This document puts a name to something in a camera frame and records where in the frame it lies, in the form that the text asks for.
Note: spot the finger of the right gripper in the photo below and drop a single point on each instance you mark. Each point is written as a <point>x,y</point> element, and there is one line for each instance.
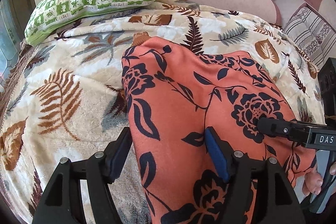
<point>291,130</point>

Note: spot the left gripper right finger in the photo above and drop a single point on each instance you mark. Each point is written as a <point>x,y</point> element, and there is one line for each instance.
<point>275,200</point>

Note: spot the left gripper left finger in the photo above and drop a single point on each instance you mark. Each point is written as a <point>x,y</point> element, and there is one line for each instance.
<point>61,201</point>

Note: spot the orange floral garment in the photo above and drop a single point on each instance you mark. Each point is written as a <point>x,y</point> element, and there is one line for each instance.
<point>172,96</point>

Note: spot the person's right hand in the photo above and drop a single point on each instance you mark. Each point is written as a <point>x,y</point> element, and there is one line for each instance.
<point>312,182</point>

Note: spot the striped floral cushion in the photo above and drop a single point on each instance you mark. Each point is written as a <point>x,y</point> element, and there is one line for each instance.
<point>312,34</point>

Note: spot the leaf print blanket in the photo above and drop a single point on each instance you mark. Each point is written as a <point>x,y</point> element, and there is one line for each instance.
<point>65,97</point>

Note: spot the brown glass door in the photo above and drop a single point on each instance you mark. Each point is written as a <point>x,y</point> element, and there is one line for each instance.
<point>14,17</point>

